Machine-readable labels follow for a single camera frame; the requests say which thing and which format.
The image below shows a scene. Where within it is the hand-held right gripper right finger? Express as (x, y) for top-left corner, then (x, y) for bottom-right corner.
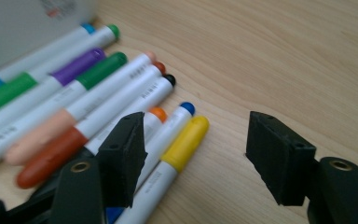
(244, 110), (318, 207)

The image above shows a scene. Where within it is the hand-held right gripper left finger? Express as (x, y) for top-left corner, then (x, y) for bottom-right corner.
(96, 111), (149, 209)

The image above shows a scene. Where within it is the yellow cap marker pen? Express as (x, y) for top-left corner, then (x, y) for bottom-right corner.
(113, 115), (211, 224)

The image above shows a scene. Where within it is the group of coloured markers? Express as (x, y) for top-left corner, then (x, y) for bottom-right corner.
(0, 50), (197, 224)

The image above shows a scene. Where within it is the purple cap marker pen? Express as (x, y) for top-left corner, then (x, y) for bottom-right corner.
(0, 47), (107, 141)

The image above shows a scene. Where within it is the light green cap marker pen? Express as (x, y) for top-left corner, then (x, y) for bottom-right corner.
(0, 23), (121, 120)

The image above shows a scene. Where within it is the light blue cap marker pen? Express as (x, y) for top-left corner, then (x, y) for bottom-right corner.
(0, 22), (97, 96)

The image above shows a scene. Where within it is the white plastic bin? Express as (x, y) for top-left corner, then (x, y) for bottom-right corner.
(0, 0), (98, 73)

